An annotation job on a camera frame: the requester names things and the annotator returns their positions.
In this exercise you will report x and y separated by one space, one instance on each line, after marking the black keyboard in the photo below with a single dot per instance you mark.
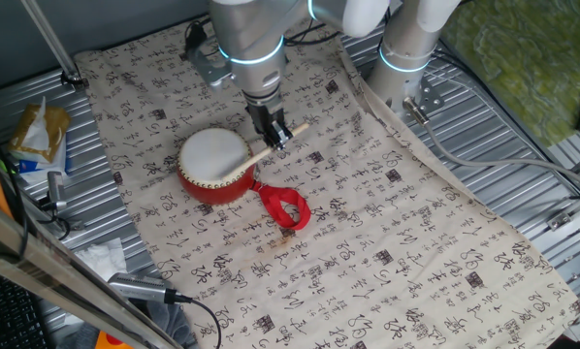
4 315

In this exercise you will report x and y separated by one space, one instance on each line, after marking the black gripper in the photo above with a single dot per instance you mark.
266 112

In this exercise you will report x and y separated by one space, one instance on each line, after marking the wooden drumstick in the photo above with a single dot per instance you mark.
244 167

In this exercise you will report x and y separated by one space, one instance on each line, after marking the red drum with white skin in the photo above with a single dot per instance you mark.
207 155

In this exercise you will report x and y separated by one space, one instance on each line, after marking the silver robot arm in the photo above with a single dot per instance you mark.
406 72

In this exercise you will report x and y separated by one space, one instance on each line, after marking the yellow tissue pack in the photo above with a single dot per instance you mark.
38 136

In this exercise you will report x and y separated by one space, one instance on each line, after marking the long silver camera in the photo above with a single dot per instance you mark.
139 288

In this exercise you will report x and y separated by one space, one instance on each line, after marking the beige calligraphy print cloth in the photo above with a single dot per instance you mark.
367 218

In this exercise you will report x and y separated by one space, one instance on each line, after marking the aluminium frame bar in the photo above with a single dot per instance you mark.
52 276

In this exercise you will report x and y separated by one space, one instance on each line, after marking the small silver camera on mount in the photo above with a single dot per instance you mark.
56 186

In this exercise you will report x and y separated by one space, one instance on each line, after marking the grey metal pole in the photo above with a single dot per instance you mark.
52 43

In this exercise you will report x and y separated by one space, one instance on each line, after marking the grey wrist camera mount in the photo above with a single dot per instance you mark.
207 68

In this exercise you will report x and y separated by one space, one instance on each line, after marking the aluminium profile bracket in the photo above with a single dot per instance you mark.
576 206

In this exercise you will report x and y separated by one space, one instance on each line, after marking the orange emergency stop box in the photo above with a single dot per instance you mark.
108 341

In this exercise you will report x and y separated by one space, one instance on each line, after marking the green yellow mat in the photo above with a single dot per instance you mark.
523 63

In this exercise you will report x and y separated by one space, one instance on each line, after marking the white crumpled tissue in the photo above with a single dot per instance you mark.
103 259

